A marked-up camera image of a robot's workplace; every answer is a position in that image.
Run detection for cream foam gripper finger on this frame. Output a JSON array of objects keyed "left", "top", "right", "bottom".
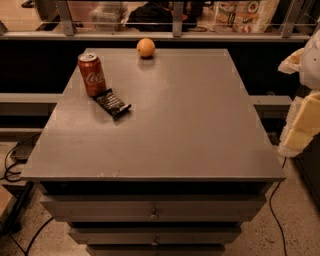
[
  {"left": 278, "top": 48, "right": 304, "bottom": 74},
  {"left": 278, "top": 92, "right": 320, "bottom": 157}
]

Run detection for orange fruit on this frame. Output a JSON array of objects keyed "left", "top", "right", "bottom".
[{"left": 136, "top": 38, "right": 155, "bottom": 58}]

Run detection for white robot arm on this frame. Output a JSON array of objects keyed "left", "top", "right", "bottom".
[{"left": 278, "top": 30, "right": 320, "bottom": 157}]

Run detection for printed plastic bag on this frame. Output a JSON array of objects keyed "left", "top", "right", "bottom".
[{"left": 210, "top": 0, "right": 280, "bottom": 33}]

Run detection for grey drawer cabinet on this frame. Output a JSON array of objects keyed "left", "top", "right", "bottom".
[{"left": 22, "top": 49, "right": 285, "bottom": 256}]

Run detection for black bag behind railing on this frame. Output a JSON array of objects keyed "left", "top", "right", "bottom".
[{"left": 126, "top": 1, "right": 203, "bottom": 32}]

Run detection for top drawer knob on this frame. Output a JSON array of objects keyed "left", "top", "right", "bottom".
[{"left": 149, "top": 209, "right": 159, "bottom": 220}]

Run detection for drawer knob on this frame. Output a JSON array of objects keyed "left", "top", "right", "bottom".
[
  {"left": 149, "top": 209, "right": 159, "bottom": 220},
  {"left": 151, "top": 236, "right": 159, "bottom": 246}
]

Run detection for black snack bar wrapper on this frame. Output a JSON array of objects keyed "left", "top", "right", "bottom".
[{"left": 93, "top": 89, "right": 131, "bottom": 119}]

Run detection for red cola can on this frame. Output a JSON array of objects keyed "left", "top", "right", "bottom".
[{"left": 78, "top": 53, "right": 106, "bottom": 97}]

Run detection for metal railing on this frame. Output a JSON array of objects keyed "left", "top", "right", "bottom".
[{"left": 0, "top": 0, "right": 320, "bottom": 42}]

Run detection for black cable on right floor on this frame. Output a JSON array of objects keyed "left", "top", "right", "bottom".
[{"left": 268, "top": 157, "right": 289, "bottom": 256}]

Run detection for black cables on left floor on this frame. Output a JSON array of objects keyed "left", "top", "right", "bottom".
[{"left": 3, "top": 133, "right": 42, "bottom": 183}]

